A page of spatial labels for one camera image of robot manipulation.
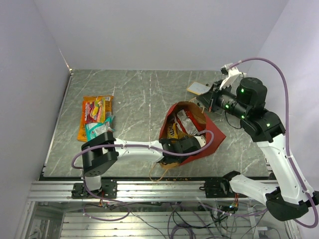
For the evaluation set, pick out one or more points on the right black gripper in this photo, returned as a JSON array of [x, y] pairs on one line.
[[210, 99]]

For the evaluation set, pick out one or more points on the red paper bag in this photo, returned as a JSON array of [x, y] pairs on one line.
[[207, 142]]

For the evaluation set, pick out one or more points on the red yellow snack packet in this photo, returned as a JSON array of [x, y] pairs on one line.
[[94, 111]]

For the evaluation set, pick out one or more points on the teal snack packet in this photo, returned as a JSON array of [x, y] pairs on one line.
[[93, 130]]

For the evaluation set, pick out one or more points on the orange kettle chips bag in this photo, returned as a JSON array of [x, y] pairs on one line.
[[108, 108]]

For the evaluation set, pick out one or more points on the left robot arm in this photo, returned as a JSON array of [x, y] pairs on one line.
[[100, 153]]

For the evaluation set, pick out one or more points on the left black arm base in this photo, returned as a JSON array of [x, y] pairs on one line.
[[107, 190]]

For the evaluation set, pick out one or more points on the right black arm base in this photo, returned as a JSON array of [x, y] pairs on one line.
[[216, 188]]

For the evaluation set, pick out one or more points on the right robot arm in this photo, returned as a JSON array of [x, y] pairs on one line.
[[293, 196]]

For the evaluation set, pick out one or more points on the yellow candy packet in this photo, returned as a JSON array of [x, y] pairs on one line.
[[172, 129]]

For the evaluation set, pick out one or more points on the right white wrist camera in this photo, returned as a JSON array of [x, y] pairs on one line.
[[231, 75]]

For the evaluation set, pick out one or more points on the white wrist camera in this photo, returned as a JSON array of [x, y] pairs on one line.
[[231, 75], [201, 140]]

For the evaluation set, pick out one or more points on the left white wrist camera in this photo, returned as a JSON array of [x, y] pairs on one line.
[[201, 140]]

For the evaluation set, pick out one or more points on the aluminium frame rail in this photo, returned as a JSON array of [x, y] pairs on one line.
[[135, 191]]

